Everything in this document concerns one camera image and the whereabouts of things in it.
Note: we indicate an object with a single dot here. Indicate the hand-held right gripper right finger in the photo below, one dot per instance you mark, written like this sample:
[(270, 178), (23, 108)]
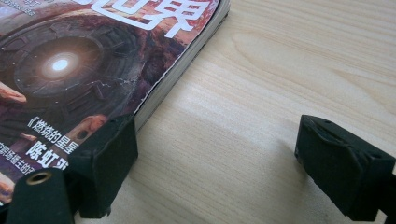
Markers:
[(339, 161)]

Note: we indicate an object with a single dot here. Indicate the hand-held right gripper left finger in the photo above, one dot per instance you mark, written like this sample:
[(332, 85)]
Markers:
[(106, 161)]

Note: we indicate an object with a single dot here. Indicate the paperback book with reddish cover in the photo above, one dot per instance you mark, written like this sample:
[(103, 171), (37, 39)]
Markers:
[(93, 62)]

